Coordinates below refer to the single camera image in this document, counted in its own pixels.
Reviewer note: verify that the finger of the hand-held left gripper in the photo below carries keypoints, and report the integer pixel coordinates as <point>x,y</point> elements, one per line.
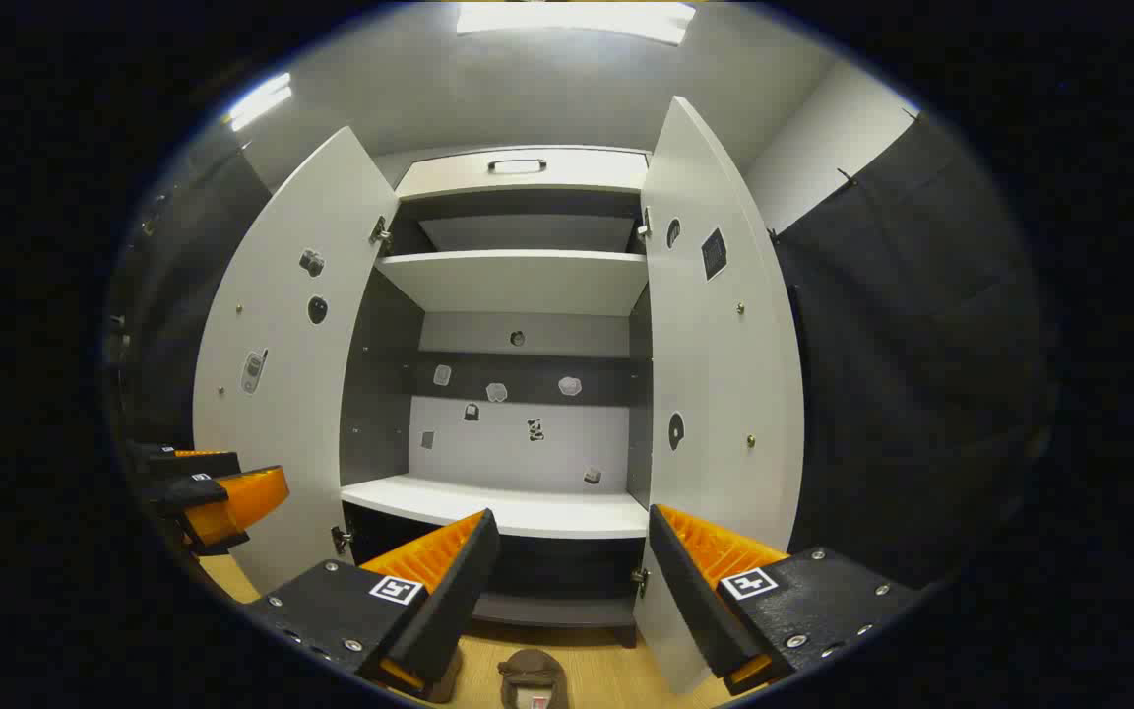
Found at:
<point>232,502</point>
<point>183,465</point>

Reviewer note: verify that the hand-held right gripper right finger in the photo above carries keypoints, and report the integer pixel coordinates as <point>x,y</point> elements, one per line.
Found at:
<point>690,601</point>

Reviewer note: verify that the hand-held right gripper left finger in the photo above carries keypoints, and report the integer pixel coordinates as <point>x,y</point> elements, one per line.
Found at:
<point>454,601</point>

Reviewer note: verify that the white cabinet door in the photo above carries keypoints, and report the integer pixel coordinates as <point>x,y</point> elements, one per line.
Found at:
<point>282,463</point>
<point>715,394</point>

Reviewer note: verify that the brown fuzzy shoe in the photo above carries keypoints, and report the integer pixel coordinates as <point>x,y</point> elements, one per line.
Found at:
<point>533,670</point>
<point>453,675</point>

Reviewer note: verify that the white shoe cabinet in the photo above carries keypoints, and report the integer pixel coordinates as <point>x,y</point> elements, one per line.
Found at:
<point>518,286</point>

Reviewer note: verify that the narrow ceiling light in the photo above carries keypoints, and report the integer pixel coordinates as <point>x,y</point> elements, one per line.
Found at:
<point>257,101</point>

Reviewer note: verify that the wide ceiling light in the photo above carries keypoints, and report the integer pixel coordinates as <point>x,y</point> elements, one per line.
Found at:
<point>577,20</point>

